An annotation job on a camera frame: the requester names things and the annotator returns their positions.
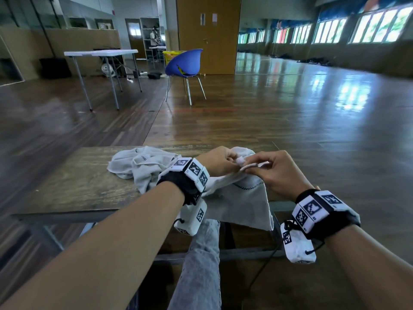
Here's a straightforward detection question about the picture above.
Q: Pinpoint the person's right hand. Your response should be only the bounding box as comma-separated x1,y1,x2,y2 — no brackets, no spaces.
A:
241,150,316,203

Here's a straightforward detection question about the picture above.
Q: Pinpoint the person's left hand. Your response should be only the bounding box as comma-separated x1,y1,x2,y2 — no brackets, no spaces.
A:
196,146,241,186

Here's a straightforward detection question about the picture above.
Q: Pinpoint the light grey cloth garment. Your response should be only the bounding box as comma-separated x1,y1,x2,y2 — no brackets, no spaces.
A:
107,146,274,231

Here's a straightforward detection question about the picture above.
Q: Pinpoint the person's left forearm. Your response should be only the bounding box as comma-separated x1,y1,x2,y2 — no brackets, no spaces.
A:
0,181,185,310

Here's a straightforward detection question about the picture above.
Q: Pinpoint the person's right forearm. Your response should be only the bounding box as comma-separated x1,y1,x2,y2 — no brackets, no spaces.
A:
323,224,413,310

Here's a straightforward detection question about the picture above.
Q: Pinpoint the blue plastic chair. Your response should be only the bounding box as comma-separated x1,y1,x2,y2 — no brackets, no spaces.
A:
165,49,207,106

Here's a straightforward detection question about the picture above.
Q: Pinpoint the person's grey jeans leg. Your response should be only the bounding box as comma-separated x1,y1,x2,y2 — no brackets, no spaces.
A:
167,219,222,310

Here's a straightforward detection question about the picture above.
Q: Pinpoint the yellow plastic basket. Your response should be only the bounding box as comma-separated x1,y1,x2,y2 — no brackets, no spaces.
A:
163,50,186,66

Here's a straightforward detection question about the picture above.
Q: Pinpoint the wooden double door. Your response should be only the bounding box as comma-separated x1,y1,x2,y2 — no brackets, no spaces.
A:
176,0,242,75

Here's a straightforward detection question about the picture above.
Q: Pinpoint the large bright window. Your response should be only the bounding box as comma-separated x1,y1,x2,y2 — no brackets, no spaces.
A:
273,27,291,44
290,24,312,45
312,17,348,44
348,5,413,45

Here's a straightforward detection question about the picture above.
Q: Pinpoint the small white table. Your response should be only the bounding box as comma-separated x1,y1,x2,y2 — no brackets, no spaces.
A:
149,46,167,69

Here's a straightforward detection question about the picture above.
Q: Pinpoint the white folding table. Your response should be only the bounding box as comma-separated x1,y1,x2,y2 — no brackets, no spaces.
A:
64,49,143,112

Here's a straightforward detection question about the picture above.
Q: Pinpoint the black box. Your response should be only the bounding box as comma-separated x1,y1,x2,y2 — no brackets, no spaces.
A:
39,57,72,80

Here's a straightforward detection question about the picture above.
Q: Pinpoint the left wrist camera marker band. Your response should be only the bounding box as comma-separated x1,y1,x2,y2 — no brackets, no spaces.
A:
156,157,210,237

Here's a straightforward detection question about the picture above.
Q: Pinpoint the wrist camera marker band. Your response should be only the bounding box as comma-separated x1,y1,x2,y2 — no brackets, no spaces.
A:
156,157,210,237
280,189,361,264

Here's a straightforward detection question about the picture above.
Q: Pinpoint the right wrist camera marker band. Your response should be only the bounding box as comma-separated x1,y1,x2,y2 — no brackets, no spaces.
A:
280,189,361,264

